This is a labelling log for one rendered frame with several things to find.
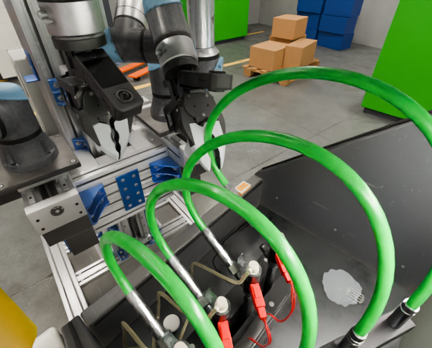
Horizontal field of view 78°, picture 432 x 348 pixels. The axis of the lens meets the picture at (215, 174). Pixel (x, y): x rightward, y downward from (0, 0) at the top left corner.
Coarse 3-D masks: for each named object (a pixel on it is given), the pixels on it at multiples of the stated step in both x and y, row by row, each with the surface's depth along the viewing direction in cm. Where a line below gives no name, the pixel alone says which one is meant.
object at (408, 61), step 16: (400, 0) 261; (416, 0) 254; (400, 16) 267; (416, 16) 259; (400, 32) 273; (416, 32) 264; (384, 48) 288; (400, 48) 279; (416, 48) 270; (384, 64) 295; (400, 64) 285; (416, 64) 276; (384, 80) 302; (400, 80) 291; (416, 80) 282; (368, 96) 321; (416, 96) 288; (368, 112) 333; (384, 112) 317; (400, 112) 305
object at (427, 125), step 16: (256, 80) 35; (272, 80) 33; (336, 80) 28; (352, 80) 27; (368, 80) 26; (224, 96) 40; (384, 96) 26; (400, 96) 25; (416, 112) 25; (208, 128) 46; (224, 176) 51; (416, 304) 34
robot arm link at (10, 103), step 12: (0, 84) 70; (12, 84) 70; (0, 96) 66; (12, 96) 68; (24, 96) 71; (0, 108) 66; (12, 108) 68; (24, 108) 71; (0, 120) 66; (12, 120) 69; (24, 120) 72; (36, 120) 76; (12, 132) 71; (24, 132) 73
